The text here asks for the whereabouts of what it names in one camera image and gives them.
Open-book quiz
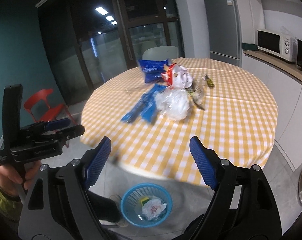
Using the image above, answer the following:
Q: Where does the clear plastic wrap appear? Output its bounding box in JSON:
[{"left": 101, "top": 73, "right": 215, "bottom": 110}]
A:
[{"left": 154, "top": 87, "right": 190, "bottom": 121}]

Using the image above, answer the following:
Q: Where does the white plastic bag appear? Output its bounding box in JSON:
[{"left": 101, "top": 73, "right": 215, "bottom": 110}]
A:
[{"left": 141, "top": 198, "right": 167, "bottom": 220}]

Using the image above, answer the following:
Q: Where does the blue torn wrapper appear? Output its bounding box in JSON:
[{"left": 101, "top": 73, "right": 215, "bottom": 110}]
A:
[{"left": 121, "top": 84, "right": 167, "bottom": 124}]

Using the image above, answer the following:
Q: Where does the yellow green sponge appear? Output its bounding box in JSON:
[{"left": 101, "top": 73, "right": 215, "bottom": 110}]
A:
[{"left": 139, "top": 196, "right": 150, "bottom": 206}]

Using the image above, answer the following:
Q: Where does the blue trash basket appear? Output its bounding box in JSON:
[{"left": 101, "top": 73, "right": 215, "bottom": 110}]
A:
[{"left": 120, "top": 183, "right": 173, "bottom": 228}]

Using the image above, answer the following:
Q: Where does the person's left hand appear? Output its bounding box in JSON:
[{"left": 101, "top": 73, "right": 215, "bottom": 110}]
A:
[{"left": 0, "top": 161, "right": 42, "bottom": 197}]

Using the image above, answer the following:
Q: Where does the red plastic chair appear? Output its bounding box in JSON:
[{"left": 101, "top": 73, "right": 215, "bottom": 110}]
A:
[{"left": 23, "top": 88, "right": 77, "bottom": 125}]

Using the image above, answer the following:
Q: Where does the round table with checkered cloth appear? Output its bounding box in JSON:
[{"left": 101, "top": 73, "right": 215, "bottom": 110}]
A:
[{"left": 80, "top": 58, "right": 278, "bottom": 185}]

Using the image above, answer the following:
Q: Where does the person's black trouser leg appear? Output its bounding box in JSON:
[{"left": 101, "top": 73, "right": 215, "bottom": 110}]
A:
[{"left": 86, "top": 190, "right": 122, "bottom": 223}]

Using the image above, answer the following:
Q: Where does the green jacket sleeve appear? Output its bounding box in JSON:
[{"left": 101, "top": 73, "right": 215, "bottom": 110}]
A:
[{"left": 0, "top": 188, "right": 23, "bottom": 223}]

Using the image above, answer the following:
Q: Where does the brown crumpled wrapper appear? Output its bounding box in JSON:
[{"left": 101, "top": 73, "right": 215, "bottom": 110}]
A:
[{"left": 186, "top": 79, "right": 205, "bottom": 110}]

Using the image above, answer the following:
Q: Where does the olive green wrapper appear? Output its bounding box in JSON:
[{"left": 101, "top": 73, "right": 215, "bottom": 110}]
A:
[{"left": 203, "top": 74, "right": 215, "bottom": 89}]

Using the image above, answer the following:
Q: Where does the red white snack wrapper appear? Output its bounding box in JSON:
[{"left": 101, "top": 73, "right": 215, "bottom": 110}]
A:
[{"left": 161, "top": 63, "right": 193, "bottom": 89}]

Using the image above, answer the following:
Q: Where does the large blue snack bag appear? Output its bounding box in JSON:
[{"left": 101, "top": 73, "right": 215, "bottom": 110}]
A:
[{"left": 138, "top": 59, "right": 170, "bottom": 83}]

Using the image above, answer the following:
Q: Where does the grey green chair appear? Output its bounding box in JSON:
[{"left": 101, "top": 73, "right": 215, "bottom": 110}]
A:
[{"left": 142, "top": 46, "right": 179, "bottom": 61}]

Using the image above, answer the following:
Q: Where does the white microwave oven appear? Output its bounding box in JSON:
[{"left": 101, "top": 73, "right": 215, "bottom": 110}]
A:
[{"left": 257, "top": 29, "right": 297, "bottom": 62}]

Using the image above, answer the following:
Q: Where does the grey refrigerator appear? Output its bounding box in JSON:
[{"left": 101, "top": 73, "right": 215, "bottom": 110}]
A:
[{"left": 204, "top": 0, "right": 242, "bottom": 67}]

